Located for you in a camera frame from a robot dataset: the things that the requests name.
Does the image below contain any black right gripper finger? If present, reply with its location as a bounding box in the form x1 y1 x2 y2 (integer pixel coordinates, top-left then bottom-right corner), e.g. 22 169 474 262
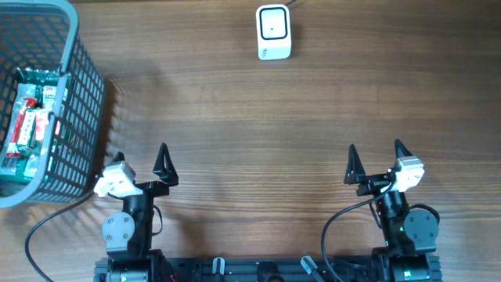
395 139 413 159
344 144 366 185

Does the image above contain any green 3M sponge package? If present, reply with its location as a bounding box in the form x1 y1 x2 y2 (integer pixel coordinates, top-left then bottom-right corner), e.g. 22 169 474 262
1 68 59 183

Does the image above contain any red stick packet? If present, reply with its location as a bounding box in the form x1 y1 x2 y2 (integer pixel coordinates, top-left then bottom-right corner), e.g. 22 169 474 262
6 98 37 157

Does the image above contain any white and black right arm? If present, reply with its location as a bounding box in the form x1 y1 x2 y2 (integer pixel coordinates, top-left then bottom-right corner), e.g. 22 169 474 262
344 139 440 281

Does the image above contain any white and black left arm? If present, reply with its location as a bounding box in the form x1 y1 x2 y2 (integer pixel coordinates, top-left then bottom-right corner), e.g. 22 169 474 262
93 143 178 282

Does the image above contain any white barcode scanner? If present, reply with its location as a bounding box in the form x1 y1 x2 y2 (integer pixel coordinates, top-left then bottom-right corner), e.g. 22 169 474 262
255 4 292 60

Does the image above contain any grey plastic mesh basket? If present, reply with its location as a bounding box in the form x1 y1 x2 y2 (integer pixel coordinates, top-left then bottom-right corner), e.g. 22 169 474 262
1 0 106 208

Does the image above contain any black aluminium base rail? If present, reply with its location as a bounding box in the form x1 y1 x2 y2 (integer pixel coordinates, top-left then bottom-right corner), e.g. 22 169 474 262
93 255 443 282

